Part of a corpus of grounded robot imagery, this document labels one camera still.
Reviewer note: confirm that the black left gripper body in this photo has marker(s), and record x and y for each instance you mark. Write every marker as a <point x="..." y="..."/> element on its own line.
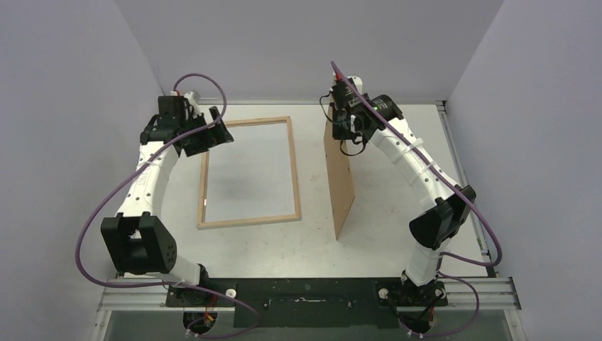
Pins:
<point x="192" y="122"/>

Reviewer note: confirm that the white wooden picture frame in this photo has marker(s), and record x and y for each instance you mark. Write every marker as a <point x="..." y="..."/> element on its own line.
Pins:
<point x="296" y="179"/>

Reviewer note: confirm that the glossy photo print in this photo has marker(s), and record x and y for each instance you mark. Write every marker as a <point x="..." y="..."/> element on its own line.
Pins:
<point x="251" y="174"/>

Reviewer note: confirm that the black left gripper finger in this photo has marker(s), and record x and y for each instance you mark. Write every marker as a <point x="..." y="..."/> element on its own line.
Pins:
<point x="200" y="142"/>
<point x="219" y="132"/>

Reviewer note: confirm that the brown cardboard backing board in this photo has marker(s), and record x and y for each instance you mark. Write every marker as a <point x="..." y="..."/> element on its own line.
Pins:
<point x="340" y="179"/>

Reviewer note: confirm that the aluminium front rail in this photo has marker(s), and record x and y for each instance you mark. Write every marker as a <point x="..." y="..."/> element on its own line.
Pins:
<point x="493" y="293"/>

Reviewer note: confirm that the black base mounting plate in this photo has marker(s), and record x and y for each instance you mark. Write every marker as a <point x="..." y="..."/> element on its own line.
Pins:
<point x="349" y="302"/>

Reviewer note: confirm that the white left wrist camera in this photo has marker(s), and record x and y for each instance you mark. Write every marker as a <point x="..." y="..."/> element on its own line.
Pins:
<point x="193" y="97"/>

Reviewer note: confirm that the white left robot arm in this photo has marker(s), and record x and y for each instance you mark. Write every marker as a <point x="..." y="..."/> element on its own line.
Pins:
<point x="138" y="241"/>

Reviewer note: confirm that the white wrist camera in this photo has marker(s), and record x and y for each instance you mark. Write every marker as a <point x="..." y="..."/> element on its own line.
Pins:
<point x="193" y="97"/>
<point x="357" y="82"/>

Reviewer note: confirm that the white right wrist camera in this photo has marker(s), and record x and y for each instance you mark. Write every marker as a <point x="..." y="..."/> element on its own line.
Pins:
<point x="357" y="82"/>

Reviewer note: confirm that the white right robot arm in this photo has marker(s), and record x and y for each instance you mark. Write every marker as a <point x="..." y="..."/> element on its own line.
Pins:
<point x="445" y="203"/>

